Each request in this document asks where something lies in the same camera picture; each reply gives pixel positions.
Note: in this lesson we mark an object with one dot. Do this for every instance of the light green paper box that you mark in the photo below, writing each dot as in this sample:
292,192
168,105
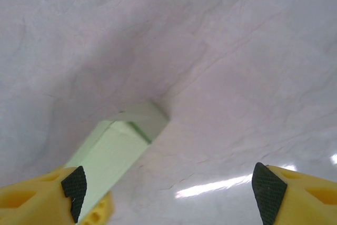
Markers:
113,146

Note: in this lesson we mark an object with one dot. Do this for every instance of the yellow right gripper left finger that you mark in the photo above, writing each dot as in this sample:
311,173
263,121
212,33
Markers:
34,198

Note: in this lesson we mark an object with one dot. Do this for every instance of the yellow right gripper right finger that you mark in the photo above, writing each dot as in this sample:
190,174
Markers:
302,201

